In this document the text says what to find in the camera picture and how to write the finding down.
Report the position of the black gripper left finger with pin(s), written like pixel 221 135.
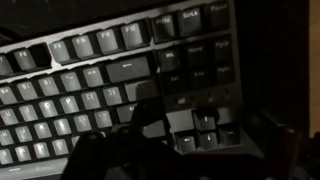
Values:
pixel 106 150

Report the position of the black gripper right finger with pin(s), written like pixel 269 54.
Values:
pixel 160 116

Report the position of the dark mechanical keyboard grey keys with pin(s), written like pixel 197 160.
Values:
pixel 83 46

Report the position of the light wooden desk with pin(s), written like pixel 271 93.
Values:
pixel 315 66

